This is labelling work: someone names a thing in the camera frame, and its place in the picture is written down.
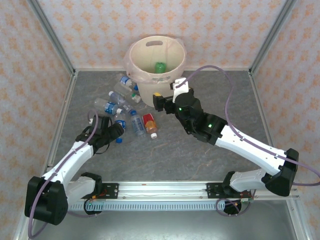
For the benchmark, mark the red-label orange drink bottle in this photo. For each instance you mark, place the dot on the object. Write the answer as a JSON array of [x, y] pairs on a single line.
[[149, 125]]

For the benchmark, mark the clear bottle blue-white label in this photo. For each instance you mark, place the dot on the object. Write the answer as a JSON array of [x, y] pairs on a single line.
[[138, 125]]

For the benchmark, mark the white-capped blue-label clear bottle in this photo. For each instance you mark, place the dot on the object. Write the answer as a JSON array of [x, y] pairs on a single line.
[[110, 107]]

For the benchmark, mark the grey steel sheet panel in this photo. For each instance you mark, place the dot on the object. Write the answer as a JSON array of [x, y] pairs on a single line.
[[162, 225]]

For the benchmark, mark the blue-capped blue-label clear bottle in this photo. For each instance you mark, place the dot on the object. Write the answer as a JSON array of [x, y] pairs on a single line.
[[125, 80], [120, 118]]

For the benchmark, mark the aluminium frame post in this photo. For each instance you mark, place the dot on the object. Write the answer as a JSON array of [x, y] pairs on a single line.
[[272, 35], [51, 35]]

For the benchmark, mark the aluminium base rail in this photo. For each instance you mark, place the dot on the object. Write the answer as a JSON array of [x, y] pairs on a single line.
[[162, 190]]

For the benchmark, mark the clear unlabelled bottle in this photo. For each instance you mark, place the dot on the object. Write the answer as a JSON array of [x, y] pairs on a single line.
[[120, 100]]

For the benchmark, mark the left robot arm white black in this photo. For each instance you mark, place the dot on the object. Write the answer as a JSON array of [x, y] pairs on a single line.
[[67, 160]]

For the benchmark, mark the cream plastic bin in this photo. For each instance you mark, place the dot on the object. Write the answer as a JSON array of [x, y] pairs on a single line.
[[145, 92]]

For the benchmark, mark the green plastic bottle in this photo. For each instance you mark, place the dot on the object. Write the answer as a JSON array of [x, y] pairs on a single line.
[[160, 68]]

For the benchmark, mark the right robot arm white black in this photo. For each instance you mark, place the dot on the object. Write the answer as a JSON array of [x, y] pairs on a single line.
[[250, 150]]

